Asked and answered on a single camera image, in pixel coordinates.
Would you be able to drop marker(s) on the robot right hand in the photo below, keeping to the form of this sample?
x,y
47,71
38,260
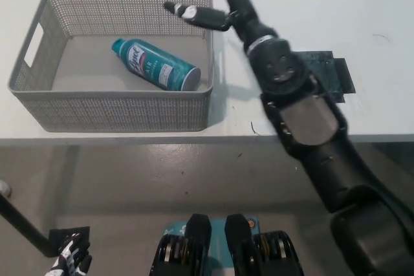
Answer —
x,y
246,14

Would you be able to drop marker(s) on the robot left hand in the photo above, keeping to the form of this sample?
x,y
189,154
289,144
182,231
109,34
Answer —
x,y
72,258

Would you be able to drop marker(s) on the teal Lysol air spray can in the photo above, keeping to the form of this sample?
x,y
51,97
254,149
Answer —
x,y
155,64

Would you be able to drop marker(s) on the black tape square marker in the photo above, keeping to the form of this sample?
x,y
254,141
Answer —
x,y
58,235
336,72

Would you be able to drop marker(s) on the black metal stand leg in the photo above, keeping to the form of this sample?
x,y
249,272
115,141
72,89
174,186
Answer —
x,y
22,224

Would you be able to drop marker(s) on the grey caster wheel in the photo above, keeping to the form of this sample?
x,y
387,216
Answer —
x,y
4,188

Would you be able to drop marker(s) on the thin dark thread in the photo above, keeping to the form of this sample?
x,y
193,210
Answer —
x,y
254,129
381,36

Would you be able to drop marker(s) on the grey perforated plastic basket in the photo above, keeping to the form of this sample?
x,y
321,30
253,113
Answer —
x,y
123,111

